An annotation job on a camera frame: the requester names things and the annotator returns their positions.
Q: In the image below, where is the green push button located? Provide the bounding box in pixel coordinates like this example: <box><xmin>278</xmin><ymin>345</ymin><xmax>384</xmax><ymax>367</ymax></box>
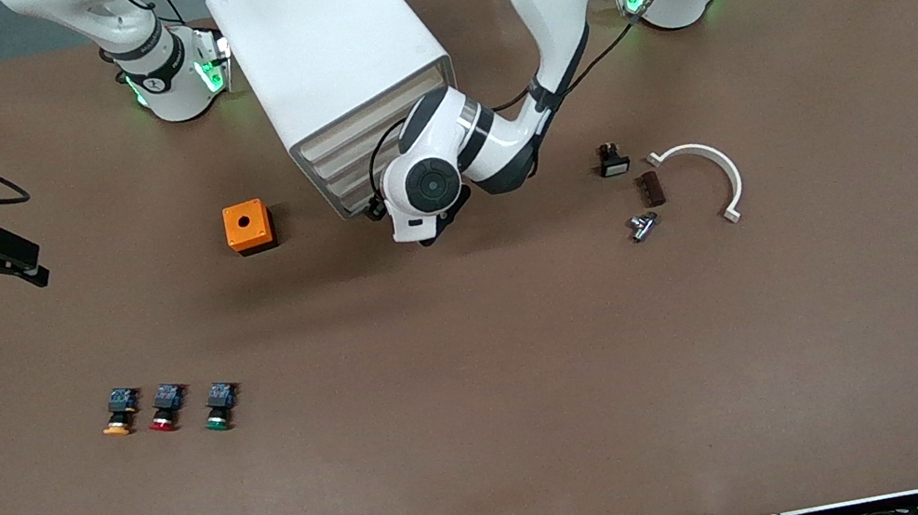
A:
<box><xmin>197</xmin><ymin>378</ymin><xmax>245</xmax><ymax>434</ymax></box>

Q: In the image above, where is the orange push button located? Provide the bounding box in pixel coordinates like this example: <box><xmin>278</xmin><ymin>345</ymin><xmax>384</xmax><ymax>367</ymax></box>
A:
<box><xmin>97</xmin><ymin>384</ymin><xmax>146</xmax><ymax>441</ymax></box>

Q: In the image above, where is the white drawer cabinet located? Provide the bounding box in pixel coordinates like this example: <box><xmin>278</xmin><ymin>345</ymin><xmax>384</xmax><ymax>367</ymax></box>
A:
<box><xmin>206</xmin><ymin>0</ymin><xmax>481</xmax><ymax>239</ymax></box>

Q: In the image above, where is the red push button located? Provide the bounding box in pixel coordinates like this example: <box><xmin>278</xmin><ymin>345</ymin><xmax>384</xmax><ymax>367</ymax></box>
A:
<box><xmin>142</xmin><ymin>380</ymin><xmax>192</xmax><ymax>435</ymax></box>

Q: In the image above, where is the silver metal fitting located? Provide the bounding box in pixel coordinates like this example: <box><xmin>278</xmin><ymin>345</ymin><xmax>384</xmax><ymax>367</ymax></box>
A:
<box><xmin>628</xmin><ymin>210</ymin><xmax>664</xmax><ymax>244</ymax></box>

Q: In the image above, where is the brown terminal block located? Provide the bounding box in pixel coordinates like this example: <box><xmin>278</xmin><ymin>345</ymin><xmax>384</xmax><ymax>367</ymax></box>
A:
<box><xmin>633</xmin><ymin>170</ymin><xmax>668</xmax><ymax>210</ymax></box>

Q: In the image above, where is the orange button enclosure box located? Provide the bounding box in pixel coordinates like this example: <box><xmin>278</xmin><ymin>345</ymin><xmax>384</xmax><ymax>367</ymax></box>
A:
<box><xmin>220</xmin><ymin>196</ymin><xmax>280</xmax><ymax>259</ymax></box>

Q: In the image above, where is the black white switch module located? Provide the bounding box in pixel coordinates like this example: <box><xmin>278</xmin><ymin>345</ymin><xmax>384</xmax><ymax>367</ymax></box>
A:
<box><xmin>596</xmin><ymin>139</ymin><xmax>633</xmax><ymax>178</ymax></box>

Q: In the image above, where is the white curved bracket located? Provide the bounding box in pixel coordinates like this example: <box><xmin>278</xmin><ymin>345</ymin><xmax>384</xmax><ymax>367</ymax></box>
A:
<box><xmin>645</xmin><ymin>136</ymin><xmax>750</xmax><ymax>237</ymax></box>

